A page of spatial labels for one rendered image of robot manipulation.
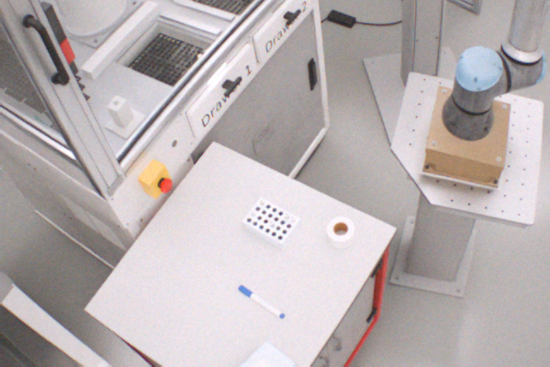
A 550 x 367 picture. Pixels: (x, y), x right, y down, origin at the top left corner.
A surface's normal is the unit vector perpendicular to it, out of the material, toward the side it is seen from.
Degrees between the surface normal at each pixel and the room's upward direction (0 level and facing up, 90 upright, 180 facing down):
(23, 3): 90
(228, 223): 0
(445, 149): 2
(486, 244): 0
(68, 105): 90
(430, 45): 90
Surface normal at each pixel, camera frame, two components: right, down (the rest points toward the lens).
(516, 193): -0.11, -0.56
